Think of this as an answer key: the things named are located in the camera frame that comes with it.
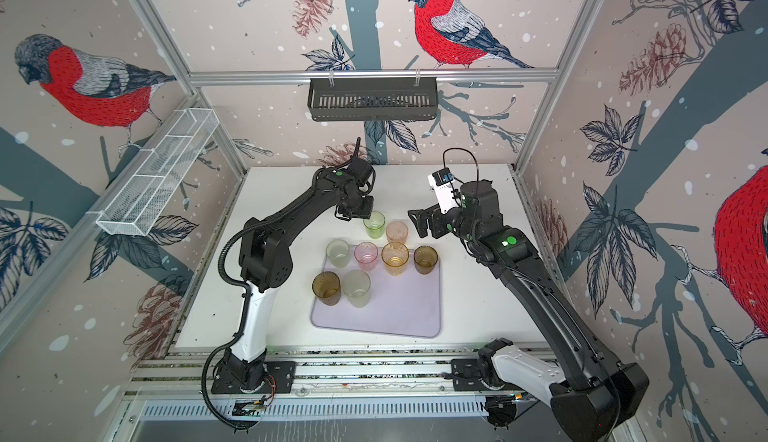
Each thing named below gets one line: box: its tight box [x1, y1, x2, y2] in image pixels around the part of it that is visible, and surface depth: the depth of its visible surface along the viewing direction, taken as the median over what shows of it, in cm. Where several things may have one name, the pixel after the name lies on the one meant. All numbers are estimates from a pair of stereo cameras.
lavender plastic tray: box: [311, 245, 441, 338], surface depth 87 cm
